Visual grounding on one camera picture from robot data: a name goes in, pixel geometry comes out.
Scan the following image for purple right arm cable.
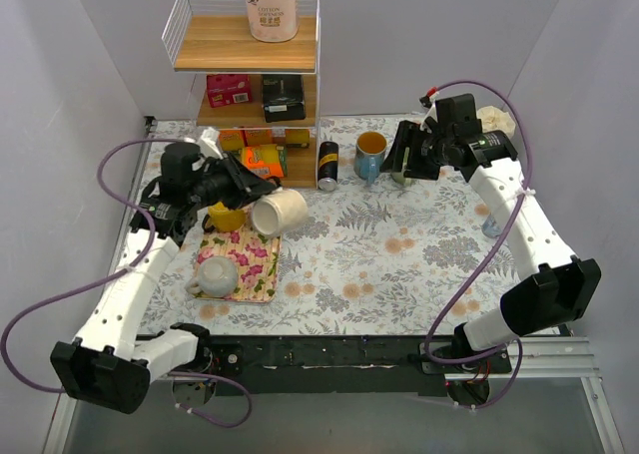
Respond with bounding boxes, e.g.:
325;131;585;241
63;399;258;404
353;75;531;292
423;79;534;411

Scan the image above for blue butterfly ceramic mug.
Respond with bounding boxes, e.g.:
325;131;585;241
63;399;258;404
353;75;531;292
353;132;387;186

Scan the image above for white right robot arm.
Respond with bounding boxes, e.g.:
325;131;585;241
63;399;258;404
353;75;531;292
380;92;601;372

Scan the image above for wooden wire shelf rack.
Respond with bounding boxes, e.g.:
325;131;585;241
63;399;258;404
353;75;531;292
161;0;320;191

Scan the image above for yellow box middle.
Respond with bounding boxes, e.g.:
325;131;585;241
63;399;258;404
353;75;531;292
244;129;274;147

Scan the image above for white ceramic mug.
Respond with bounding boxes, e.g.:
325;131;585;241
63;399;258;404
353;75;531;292
185;256;239;298

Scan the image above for light green mug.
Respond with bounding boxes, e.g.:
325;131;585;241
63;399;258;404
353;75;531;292
391;172;413;187

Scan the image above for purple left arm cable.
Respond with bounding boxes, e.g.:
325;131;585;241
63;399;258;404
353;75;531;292
0;137;255;428

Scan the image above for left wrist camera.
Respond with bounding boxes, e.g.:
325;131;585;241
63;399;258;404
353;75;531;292
197;127;224;160

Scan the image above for black coffee bag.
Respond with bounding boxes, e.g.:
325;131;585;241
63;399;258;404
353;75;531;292
262;74;307;123

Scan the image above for black beverage can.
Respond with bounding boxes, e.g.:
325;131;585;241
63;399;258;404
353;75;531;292
317;141;338;192

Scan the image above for yellow box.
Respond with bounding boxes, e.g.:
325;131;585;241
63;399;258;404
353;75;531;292
285;128;311;149
244;129;274;147
219;129;246;152

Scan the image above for wrapped toilet paper roll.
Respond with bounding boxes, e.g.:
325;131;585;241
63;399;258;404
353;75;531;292
246;0;299;43

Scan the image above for cartoon jar with cloth lid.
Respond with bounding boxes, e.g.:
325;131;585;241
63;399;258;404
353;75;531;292
476;106;516;139

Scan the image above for red tissue box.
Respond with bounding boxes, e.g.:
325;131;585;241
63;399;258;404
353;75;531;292
206;74;253;108

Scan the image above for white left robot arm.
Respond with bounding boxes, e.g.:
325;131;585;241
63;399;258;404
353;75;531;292
50;142;279;414

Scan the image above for floral tablecloth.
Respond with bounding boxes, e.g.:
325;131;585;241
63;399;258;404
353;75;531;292
102;114;550;338

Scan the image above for yellow box right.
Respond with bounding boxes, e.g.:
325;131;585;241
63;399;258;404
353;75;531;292
285;128;311;149

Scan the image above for yellow mug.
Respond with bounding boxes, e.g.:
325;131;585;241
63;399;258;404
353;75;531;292
203;203;247;233

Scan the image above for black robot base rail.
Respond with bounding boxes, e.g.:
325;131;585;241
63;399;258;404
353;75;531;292
191;334;512;397

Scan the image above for yellow box left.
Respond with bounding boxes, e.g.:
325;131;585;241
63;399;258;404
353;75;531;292
219;129;246;152

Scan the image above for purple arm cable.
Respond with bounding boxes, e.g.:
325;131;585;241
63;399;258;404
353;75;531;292
423;79;534;411
0;137;255;428

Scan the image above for floral serving tray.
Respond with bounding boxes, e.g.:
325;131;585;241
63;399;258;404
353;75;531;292
193;208;281;303

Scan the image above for orange yellow sponge pack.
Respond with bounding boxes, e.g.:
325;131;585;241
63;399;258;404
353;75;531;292
240;144;288;179

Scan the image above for cream ceramic mug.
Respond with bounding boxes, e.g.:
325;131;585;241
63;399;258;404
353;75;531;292
251;188;309;237

